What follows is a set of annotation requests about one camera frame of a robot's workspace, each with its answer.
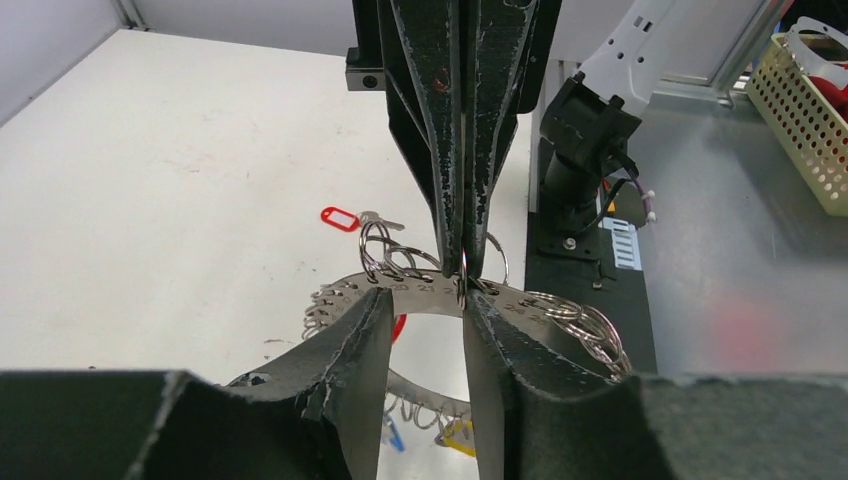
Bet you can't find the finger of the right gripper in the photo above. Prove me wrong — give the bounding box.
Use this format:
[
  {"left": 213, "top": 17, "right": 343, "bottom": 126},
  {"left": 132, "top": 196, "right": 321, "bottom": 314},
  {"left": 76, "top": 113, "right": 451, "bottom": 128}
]
[
  {"left": 460, "top": 1, "right": 562, "bottom": 278},
  {"left": 377, "top": 1, "right": 463, "bottom": 276}
]

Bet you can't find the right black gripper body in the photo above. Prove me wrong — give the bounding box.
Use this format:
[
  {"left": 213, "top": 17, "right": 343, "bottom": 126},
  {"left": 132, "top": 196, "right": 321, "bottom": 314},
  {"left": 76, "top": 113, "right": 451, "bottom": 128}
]
[{"left": 345, "top": 0, "right": 385, "bottom": 91}]

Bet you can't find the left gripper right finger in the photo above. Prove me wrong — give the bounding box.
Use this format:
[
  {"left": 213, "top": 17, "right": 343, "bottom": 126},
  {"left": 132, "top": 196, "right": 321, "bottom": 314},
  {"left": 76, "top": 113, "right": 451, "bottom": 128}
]
[{"left": 463, "top": 291, "right": 847, "bottom": 479}]

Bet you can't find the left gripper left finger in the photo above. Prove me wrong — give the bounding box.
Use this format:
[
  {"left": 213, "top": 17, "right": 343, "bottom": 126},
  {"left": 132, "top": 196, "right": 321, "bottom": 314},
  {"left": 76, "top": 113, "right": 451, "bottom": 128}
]
[{"left": 1, "top": 288, "right": 395, "bottom": 479}]

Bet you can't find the key with red tag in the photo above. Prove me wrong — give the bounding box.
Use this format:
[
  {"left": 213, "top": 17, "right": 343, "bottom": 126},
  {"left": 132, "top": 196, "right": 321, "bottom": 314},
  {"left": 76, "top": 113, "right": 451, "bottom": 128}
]
[{"left": 320, "top": 206, "right": 405, "bottom": 232}]

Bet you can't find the metal disc keyring holder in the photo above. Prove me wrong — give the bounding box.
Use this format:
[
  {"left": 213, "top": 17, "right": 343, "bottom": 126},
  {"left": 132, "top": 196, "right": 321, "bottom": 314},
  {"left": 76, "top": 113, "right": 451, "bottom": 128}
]
[{"left": 301, "top": 218, "right": 634, "bottom": 458}]

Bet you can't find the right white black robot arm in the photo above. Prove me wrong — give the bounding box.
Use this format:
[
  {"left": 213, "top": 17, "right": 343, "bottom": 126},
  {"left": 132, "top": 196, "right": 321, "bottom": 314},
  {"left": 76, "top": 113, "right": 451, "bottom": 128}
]
[{"left": 346, "top": 1, "right": 752, "bottom": 279}]

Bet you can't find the blue tag on keyring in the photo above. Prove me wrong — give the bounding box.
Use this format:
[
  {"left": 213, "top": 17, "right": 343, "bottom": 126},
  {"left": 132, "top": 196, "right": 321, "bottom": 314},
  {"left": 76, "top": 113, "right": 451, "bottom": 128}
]
[{"left": 381, "top": 414, "right": 406, "bottom": 453}]

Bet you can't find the red tag on keyring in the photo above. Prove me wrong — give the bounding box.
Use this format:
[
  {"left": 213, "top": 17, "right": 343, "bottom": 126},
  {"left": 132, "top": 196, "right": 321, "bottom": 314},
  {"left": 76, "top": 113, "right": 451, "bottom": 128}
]
[{"left": 391, "top": 314, "right": 407, "bottom": 343}]

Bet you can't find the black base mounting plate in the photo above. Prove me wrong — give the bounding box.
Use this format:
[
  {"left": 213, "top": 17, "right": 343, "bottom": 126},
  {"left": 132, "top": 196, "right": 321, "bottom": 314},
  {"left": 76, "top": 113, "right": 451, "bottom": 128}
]
[{"left": 525, "top": 139, "right": 658, "bottom": 373}]

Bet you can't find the cream perforated basket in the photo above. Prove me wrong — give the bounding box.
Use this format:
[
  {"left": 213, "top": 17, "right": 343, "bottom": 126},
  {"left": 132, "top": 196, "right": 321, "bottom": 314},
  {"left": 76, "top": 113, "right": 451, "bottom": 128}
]
[{"left": 746, "top": 17, "right": 847, "bottom": 217}]

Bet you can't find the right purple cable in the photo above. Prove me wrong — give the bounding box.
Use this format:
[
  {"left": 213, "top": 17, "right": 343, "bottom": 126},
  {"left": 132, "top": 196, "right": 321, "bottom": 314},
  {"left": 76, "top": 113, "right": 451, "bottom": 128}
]
[{"left": 625, "top": 168, "right": 658, "bottom": 223}]

